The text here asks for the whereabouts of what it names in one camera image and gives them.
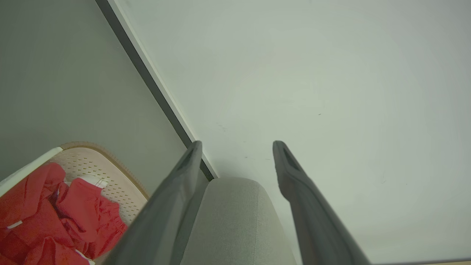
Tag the dark baseboard strip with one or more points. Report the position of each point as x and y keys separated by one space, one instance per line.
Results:
x=146 y=73

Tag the red garment with white stripe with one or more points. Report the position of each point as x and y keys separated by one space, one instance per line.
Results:
x=29 y=206

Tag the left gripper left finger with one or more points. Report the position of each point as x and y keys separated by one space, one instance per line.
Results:
x=162 y=221

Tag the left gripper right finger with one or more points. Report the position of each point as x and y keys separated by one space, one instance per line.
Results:
x=316 y=228

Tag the red garment with striped cuffs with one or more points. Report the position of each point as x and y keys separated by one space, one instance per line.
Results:
x=92 y=213

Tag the cream perforated laundry basket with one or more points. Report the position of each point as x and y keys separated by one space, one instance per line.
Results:
x=92 y=162

